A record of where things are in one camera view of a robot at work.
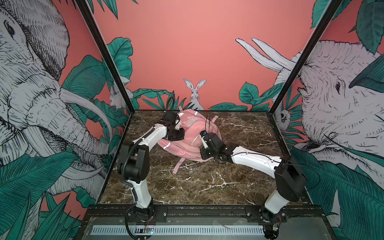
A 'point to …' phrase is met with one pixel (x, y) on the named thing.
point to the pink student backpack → (194, 123)
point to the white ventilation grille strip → (177, 230)
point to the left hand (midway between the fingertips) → (183, 134)
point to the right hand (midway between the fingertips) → (199, 150)
